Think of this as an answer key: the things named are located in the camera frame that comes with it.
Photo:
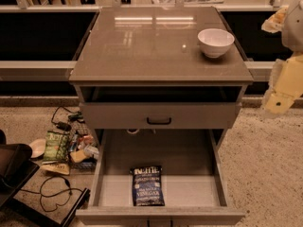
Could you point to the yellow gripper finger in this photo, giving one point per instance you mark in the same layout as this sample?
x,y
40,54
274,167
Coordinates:
x,y
285,85
275,22

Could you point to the blue chip bag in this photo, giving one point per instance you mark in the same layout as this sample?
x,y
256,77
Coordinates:
x,y
147,186

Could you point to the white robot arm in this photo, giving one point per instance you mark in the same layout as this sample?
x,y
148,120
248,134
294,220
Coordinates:
x,y
292,31

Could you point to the open middle drawer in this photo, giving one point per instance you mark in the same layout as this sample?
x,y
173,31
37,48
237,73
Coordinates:
x,y
192,183

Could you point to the grey drawer cabinet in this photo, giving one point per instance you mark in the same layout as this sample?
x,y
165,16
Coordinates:
x,y
152,55

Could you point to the green chip bag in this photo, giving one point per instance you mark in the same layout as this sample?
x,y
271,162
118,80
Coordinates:
x,y
55,147

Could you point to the yellow chip bag on floor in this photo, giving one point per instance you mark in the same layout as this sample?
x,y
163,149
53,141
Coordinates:
x,y
59,168

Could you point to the white bowl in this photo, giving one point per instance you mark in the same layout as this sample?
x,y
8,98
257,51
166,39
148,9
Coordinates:
x,y
215,42

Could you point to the yellow sponge on floor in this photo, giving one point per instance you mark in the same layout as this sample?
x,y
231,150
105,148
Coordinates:
x,y
78,156

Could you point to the white plate on floor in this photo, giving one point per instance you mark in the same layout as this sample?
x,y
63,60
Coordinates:
x,y
38,147

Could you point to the upper drawer with black handle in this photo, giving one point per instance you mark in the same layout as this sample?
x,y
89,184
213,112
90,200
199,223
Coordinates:
x,y
160,115

